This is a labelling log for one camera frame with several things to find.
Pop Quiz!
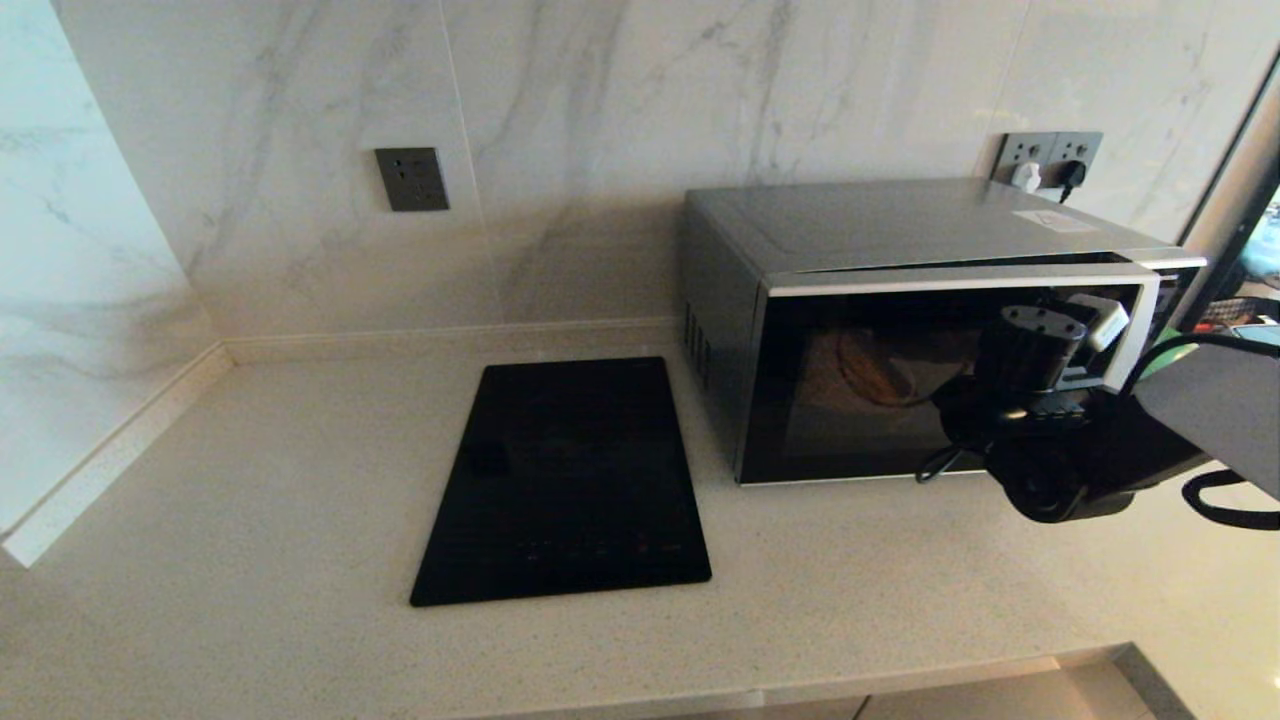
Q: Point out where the black silver microwave oven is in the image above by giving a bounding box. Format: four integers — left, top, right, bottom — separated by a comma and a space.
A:
682, 177, 1210, 489

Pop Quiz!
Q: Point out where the black glass induction cooktop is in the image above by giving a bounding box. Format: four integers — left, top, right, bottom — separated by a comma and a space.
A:
408, 355, 714, 609

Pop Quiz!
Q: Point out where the metal shopping cart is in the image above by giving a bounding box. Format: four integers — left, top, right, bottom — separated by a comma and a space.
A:
1195, 294, 1280, 333

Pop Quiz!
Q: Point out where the grey double wall socket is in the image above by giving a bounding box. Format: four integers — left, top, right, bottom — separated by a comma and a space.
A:
991, 131, 1105, 192

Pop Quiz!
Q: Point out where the dark single wall socket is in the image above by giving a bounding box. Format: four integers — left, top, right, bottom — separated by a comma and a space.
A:
374, 146, 452, 214

